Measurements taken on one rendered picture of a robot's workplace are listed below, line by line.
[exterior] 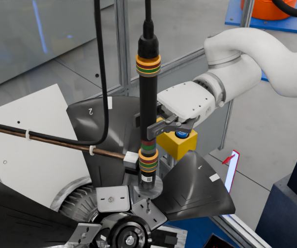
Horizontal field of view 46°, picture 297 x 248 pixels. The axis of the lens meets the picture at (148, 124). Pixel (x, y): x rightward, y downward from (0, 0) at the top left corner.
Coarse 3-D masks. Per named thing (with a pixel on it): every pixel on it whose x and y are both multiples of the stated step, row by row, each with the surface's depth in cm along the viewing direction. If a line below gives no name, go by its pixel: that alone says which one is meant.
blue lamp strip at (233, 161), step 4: (236, 156) 109; (232, 160) 111; (236, 160) 110; (232, 164) 112; (232, 168) 113; (228, 172) 116; (232, 172) 114; (228, 176) 117; (232, 176) 115; (228, 180) 118; (228, 184) 119; (228, 188) 120
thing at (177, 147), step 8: (160, 136) 135; (168, 136) 131; (176, 136) 130; (192, 136) 131; (160, 144) 138; (168, 144) 133; (176, 144) 128; (184, 144) 130; (192, 144) 134; (168, 152) 136; (176, 152) 131; (184, 152) 133
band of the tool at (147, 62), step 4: (136, 56) 61; (160, 56) 61; (136, 60) 60; (140, 60) 63; (144, 60) 63; (148, 60) 64; (152, 60) 63; (156, 60) 63; (160, 60) 61; (144, 64) 59; (148, 64) 59; (152, 64) 59; (152, 68) 60; (152, 72) 60
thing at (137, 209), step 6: (138, 204) 95; (144, 204) 95; (150, 204) 95; (132, 210) 93; (138, 210) 93; (144, 210) 94; (150, 210) 94; (156, 210) 94; (144, 216) 92; (150, 216) 92; (156, 216) 93; (162, 216) 93; (150, 222) 91; (156, 222) 91; (162, 222) 91; (150, 228) 89
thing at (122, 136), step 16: (112, 96) 91; (128, 96) 91; (80, 112) 91; (96, 112) 90; (112, 112) 90; (128, 112) 90; (80, 128) 91; (96, 128) 90; (112, 128) 89; (128, 128) 89; (112, 144) 89; (128, 144) 88; (96, 160) 90; (112, 160) 88; (96, 176) 90; (112, 176) 88; (128, 176) 87
